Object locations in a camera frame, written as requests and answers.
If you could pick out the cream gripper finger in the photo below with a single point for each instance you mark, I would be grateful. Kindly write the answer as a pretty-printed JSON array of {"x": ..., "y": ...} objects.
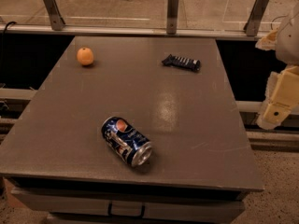
[
  {"x": 267, "y": 42},
  {"x": 281, "y": 97}
]

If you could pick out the grey table drawer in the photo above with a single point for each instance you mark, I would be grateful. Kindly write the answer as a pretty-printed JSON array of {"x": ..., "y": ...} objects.
[{"x": 86, "y": 208}]

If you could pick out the orange fruit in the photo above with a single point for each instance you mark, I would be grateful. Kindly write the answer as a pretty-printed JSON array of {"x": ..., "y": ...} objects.
[{"x": 85, "y": 56}]

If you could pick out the left metal rail bracket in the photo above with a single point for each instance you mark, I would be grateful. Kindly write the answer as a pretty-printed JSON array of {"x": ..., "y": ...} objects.
[{"x": 56, "y": 20}]

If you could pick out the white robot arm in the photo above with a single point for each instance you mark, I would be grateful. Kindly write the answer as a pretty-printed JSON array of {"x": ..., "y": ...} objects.
[{"x": 287, "y": 44}]

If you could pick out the dark blue rxbar wrapper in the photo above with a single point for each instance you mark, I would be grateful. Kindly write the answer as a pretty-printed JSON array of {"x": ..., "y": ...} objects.
[{"x": 182, "y": 62}]

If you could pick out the horizontal metal rail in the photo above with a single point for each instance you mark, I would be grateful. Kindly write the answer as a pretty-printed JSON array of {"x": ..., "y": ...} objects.
[{"x": 114, "y": 31}]

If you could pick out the right metal rail bracket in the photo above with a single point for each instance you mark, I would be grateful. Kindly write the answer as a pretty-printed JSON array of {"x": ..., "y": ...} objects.
[{"x": 252, "y": 26}]

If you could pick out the middle metal rail bracket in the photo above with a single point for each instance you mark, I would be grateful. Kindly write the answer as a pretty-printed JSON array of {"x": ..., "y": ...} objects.
[{"x": 172, "y": 17}]

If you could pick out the black drawer handle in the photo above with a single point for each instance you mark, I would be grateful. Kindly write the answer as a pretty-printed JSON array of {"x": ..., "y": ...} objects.
[{"x": 126, "y": 209}]

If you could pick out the blue pepsi can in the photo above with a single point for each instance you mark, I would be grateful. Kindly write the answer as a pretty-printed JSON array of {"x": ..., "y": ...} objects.
[{"x": 131, "y": 145}]

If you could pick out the metal rail bracket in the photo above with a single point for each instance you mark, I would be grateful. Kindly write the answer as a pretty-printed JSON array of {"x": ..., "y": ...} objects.
[
  {"x": 56, "y": 20},
  {"x": 252, "y": 26},
  {"x": 172, "y": 17}
]

